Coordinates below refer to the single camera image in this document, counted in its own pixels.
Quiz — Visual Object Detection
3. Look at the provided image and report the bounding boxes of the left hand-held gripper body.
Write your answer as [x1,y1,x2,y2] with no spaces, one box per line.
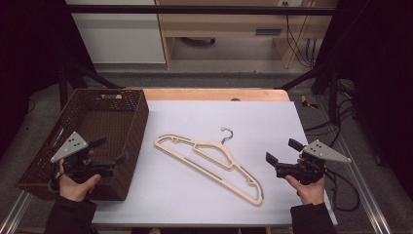
[50,131,117,183]

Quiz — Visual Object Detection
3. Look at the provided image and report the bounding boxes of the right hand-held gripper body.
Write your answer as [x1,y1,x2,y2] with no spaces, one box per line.
[275,138,353,185]

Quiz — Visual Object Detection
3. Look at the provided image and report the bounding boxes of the brown woven basket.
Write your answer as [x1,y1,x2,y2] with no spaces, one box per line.
[15,88,150,202]

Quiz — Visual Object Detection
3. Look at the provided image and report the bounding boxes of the beige clothes hanger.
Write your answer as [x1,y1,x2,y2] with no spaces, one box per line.
[154,127,265,207]

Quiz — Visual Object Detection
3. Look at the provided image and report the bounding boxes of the person's right hand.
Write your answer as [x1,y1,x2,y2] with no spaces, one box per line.
[285,175,326,207]

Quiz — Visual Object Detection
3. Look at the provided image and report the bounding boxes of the person's left hand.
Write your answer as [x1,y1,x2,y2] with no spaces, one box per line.
[57,159,102,203]

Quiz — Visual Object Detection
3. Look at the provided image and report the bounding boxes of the yellow and black tool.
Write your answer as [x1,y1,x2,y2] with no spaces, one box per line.
[300,95,319,110]

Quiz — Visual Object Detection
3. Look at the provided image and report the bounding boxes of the black metal stand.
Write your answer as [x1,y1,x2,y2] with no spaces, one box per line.
[275,60,340,126]
[57,60,126,110]

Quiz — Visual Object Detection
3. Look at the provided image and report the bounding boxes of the white table mat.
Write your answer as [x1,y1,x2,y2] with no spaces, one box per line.
[92,99,339,227]

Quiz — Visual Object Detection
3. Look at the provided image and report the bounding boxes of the black curtain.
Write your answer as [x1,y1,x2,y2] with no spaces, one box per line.
[312,0,413,200]
[0,0,96,159]

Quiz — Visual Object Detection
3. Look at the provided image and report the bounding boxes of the white cabinet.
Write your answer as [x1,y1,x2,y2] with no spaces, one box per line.
[65,0,167,64]

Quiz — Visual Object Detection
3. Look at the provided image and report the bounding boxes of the wooden desk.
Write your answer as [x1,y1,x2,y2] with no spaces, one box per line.
[155,0,339,70]

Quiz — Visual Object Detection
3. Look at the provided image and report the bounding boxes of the black floor cables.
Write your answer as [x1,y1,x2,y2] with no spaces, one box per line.
[304,79,357,149]

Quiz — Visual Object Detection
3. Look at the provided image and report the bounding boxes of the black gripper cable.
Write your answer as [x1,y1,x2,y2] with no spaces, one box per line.
[323,169,360,213]
[48,162,64,197]

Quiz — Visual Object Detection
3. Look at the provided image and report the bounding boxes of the aluminium rail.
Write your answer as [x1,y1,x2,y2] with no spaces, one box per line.
[0,189,34,234]
[316,97,394,234]

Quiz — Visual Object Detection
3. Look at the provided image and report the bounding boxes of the black wall cables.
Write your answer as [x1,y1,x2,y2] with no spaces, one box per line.
[282,1,319,68]

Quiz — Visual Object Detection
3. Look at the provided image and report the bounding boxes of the black metal frame bar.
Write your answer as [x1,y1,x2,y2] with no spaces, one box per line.
[64,4,337,17]

